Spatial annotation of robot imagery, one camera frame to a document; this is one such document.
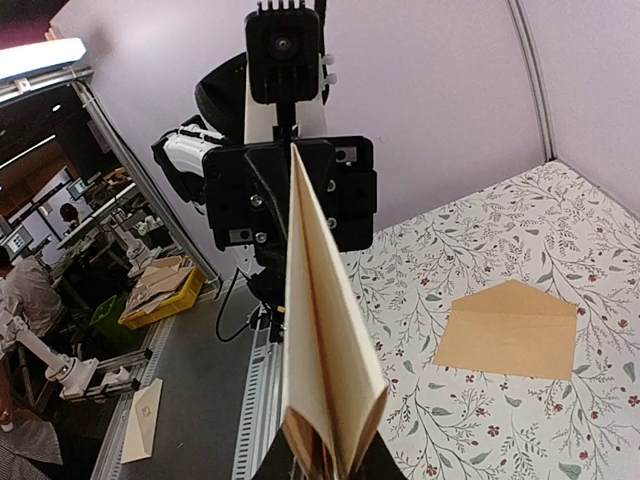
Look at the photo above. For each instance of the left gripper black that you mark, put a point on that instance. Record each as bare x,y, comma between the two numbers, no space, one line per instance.
247,190

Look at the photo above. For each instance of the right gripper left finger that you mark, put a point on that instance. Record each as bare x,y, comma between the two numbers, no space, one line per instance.
279,462

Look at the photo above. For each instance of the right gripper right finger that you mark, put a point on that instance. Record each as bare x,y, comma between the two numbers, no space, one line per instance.
378,463

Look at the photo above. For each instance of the cream letter paper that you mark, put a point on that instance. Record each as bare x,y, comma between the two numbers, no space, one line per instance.
334,391

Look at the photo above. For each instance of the brown kraft envelope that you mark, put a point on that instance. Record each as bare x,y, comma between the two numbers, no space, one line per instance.
512,329

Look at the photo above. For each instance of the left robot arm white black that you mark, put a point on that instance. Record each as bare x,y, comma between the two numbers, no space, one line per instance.
230,117

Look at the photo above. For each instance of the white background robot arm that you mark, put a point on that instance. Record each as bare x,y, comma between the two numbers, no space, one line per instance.
73,374

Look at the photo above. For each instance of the yellow plastic crate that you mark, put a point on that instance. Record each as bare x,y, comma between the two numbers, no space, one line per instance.
166,304

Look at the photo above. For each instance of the cream paper on floor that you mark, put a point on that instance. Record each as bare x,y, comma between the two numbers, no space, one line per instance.
141,425

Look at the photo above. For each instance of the green plastic bin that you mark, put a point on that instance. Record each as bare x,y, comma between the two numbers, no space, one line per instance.
105,320

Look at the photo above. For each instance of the seated person background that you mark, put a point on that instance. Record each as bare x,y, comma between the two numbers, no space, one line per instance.
28,292

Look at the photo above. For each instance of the floral patterned table mat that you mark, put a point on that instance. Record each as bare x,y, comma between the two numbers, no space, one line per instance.
551,229

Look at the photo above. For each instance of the left aluminium frame post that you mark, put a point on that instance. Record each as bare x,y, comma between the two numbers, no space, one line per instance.
145,182

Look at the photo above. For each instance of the aluminium frame post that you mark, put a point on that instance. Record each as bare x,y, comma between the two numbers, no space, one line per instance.
534,71
145,182

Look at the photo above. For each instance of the aluminium front rail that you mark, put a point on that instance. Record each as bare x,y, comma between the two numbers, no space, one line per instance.
219,406

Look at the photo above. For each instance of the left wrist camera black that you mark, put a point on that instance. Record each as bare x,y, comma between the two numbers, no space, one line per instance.
283,48

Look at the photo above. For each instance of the right aluminium frame post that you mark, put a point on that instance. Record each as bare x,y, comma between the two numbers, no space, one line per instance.
534,71

